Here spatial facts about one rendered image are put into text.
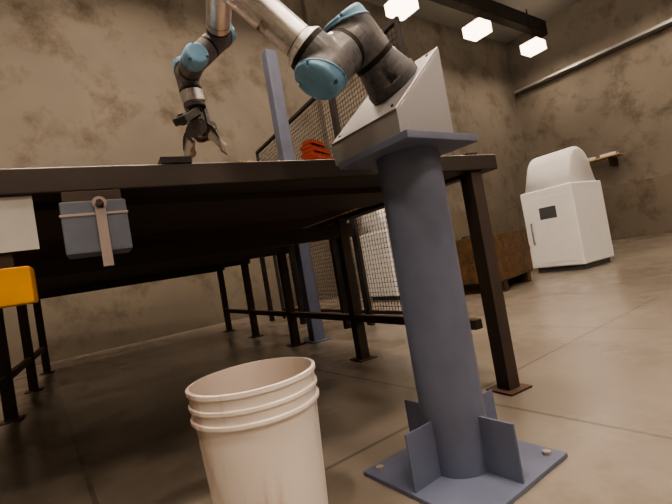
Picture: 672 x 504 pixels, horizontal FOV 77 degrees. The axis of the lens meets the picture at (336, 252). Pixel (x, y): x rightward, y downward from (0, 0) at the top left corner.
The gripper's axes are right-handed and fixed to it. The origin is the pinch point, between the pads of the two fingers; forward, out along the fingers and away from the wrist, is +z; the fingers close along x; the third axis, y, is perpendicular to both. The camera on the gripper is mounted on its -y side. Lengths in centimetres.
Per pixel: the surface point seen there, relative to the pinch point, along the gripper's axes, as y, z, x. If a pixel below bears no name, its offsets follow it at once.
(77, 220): -50, 18, 8
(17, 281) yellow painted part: -60, 28, 18
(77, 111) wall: 348, -216, 344
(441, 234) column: -19, 42, -68
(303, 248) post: 195, 35, 39
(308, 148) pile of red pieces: 97, -17, -11
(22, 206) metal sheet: -55, 12, 17
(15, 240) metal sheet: -57, 19, 19
